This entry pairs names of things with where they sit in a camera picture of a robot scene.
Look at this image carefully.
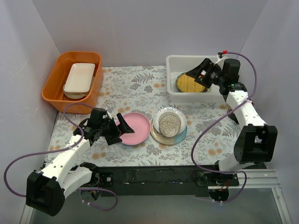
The olive green plate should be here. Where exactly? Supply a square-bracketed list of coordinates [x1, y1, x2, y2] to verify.
[185, 75, 208, 93]

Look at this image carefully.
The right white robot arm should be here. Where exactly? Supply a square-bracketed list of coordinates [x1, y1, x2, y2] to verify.
[186, 58, 278, 186]

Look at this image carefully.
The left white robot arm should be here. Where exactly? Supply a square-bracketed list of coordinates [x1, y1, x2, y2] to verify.
[26, 108, 134, 216]

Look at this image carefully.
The clear white plastic bin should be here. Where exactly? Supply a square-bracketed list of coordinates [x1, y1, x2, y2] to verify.
[166, 55, 224, 103]

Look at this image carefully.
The orange plastic bin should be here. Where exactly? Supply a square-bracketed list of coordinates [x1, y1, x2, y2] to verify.
[41, 51, 103, 114]

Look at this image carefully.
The pink plate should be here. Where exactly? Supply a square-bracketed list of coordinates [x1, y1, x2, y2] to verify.
[121, 112, 150, 144]

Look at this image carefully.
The light blue plate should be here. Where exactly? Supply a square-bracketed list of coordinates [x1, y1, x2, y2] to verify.
[122, 141, 144, 147]

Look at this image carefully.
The red and black mug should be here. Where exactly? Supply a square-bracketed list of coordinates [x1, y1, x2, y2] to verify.
[227, 107, 239, 124]

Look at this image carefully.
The white fluted plate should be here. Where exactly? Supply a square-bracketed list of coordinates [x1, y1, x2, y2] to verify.
[153, 107, 187, 134]

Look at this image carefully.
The floral patterned table mat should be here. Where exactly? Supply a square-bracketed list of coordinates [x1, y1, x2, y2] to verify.
[45, 65, 260, 168]

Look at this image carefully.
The white rectangular dish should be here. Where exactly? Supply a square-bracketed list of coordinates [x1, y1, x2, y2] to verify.
[64, 63, 95, 93]

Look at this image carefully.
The cream and blue plate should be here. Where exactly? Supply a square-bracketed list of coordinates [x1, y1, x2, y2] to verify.
[150, 120, 187, 146]

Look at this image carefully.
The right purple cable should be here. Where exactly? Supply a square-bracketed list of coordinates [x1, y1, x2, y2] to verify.
[191, 50, 257, 203]

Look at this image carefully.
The purple cable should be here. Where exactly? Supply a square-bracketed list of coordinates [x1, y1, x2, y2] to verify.
[191, 50, 257, 203]
[3, 102, 119, 212]

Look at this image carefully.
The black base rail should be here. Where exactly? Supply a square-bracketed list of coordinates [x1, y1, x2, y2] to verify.
[81, 162, 239, 197]

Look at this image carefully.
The aluminium frame rail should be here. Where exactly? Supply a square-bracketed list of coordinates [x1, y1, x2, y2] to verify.
[28, 169, 281, 191]

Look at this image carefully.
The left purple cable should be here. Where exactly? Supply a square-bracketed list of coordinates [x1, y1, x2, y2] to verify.
[3, 102, 119, 212]

